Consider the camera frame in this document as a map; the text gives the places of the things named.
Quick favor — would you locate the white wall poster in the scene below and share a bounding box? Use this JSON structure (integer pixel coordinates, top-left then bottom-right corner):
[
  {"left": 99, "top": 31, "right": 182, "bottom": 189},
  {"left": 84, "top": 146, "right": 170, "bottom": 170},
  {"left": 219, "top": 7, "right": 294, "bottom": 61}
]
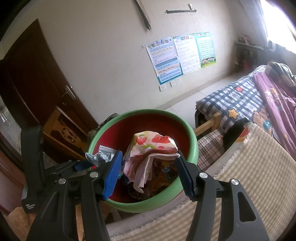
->
[{"left": 173, "top": 34, "right": 202, "bottom": 75}]

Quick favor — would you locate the green wall poster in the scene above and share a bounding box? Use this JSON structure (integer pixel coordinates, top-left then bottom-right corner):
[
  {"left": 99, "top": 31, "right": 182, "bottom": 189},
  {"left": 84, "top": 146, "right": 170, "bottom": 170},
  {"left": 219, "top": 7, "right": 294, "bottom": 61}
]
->
[{"left": 194, "top": 32, "right": 217, "bottom": 69}]

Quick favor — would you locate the dark wooden desk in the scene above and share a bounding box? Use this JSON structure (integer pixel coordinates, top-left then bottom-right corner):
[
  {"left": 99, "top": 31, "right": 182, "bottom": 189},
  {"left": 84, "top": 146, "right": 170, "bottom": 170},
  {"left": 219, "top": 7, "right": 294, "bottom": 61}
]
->
[{"left": 233, "top": 40, "right": 264, "bottom": 73}]

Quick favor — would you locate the blue-bordered wall poster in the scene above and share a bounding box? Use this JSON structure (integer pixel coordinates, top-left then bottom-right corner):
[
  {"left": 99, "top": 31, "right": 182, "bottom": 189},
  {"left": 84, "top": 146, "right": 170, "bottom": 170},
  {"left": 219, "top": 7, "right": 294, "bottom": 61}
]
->
[{"left": 145, "top": 37, "right": 184, "bottom": 85}]

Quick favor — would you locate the dark brown door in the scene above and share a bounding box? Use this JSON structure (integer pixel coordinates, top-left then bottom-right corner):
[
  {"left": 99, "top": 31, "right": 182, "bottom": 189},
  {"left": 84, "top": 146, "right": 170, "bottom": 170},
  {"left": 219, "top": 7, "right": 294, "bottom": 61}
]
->
[{"left": 0, "top": 19, "right": 100, "bottom": 130}]

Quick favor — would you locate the strawberry print wrapper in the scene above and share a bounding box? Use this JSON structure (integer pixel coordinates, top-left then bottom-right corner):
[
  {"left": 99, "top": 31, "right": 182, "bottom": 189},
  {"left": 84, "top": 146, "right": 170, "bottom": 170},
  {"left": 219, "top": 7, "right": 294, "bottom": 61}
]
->
[{"left": 122, "top": 130, "right": 180, "bottom": 193}]

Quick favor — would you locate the grey wall bracket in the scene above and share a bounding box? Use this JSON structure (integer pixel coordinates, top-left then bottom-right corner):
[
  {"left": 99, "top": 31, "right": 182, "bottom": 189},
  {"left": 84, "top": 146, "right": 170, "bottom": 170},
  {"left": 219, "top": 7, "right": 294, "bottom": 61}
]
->
[{"left": 133, "top": 0, "right": 152, "bottom": 30}]

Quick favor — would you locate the carved wooden chair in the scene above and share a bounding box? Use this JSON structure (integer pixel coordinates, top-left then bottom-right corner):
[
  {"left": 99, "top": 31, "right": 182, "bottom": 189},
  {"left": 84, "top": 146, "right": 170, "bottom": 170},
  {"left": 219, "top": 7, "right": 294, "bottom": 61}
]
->
[{"left": 43, "top": 105, "right": 93, "bottom": 163}]

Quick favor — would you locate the purple quilt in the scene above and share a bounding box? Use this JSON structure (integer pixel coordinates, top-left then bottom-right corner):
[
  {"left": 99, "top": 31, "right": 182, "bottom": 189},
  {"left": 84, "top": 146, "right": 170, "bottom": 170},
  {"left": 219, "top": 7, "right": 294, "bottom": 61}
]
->
[{"left": 253, "top": 72, "right": 296, "bottom": 160}]

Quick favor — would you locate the silver foil wrapper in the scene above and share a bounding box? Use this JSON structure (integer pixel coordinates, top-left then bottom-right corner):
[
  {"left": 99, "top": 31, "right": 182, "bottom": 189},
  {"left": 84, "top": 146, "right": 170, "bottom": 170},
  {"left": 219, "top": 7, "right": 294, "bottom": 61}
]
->
[{"left": 89, "top": 145, "right": 116, "bottom": 167}]

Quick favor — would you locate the beige curtain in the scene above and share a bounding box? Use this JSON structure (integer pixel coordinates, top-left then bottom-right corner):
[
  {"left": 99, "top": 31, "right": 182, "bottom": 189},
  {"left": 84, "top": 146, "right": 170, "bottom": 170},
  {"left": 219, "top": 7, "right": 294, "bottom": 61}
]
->
[{"left": 239, "top": 0, "right": 270, "bottom": 47}]

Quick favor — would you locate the blue plaid bed sheet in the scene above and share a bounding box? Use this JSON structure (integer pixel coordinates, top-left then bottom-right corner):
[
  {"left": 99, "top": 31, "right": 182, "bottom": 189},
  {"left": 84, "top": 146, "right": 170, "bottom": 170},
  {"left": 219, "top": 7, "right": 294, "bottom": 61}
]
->
[{"left": 195, "top": 65, "right": 281, "bottom": 149}]

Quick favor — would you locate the brown checked cloth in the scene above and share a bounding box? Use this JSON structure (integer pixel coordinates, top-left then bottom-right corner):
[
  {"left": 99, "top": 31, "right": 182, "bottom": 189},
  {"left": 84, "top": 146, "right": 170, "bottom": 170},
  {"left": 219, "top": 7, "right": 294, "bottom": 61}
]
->
[{"left": 196, "top": 130, "right": 232, "bottom": 172}]

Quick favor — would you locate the red bucket with green rim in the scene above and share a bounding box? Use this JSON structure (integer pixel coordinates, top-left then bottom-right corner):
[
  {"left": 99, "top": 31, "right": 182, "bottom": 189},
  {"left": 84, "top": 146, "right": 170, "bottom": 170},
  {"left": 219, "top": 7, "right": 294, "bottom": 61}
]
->
[{"left": 87, "top": 109, "right": 199, "bottom": 213}]

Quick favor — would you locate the beige striped mat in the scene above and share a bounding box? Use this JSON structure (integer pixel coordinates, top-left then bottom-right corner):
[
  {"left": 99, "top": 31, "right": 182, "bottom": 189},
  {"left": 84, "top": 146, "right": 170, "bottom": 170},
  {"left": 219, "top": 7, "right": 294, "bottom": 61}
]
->
[{"left": 109, "top": 122, "right": 296, "bottom": 241}]

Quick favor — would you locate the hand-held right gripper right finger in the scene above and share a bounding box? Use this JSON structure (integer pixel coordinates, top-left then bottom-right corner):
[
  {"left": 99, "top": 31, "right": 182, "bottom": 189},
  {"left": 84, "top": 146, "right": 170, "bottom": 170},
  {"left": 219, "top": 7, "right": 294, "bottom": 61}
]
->
[{"left": 174, "top": 156, "right": 270, "bottom": 241}]

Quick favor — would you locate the blue plaid quilt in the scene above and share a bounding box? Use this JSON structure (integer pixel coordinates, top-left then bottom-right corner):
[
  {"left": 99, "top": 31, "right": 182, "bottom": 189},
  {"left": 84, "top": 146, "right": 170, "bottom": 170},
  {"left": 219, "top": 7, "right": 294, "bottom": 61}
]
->
[{"left": 265, "top": 61, "right": 296, "bottom": 87}]

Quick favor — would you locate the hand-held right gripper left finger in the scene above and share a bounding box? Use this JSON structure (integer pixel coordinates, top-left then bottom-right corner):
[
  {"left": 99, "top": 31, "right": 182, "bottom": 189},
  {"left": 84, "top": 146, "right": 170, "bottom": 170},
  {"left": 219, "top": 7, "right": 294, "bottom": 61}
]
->
[{"left": 25, "top": 150, "right": 123, "bottom": 241}]

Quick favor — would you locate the wooden bed frame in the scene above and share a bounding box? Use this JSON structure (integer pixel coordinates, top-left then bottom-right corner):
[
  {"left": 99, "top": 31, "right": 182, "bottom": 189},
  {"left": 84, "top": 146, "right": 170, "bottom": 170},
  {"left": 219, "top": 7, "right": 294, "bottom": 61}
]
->
[{"left": 194, "top": 113, "right": 221, "bottom": 137}]

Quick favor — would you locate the colourful snack packet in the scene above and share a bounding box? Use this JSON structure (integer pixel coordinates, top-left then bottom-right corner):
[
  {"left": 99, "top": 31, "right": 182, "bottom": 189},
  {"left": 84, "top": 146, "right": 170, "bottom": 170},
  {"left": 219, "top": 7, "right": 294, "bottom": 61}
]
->
[{"left": 150, "top": 160, "right": 179, "bottom": 186}]

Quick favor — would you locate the metal door handle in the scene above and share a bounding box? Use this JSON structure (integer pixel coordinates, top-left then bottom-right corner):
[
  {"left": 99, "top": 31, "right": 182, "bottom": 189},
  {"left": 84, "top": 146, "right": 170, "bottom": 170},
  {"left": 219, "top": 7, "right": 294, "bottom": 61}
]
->
[{"left": 61, "top": 85, "right": 76, "bottom": 100}]

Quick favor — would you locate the black wall rail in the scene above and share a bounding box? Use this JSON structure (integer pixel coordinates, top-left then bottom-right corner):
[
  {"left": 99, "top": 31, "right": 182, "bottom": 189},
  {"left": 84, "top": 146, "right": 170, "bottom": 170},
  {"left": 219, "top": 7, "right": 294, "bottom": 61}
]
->
[{"left": 165, "top": 4, "right": 197, "bottom": 14}]

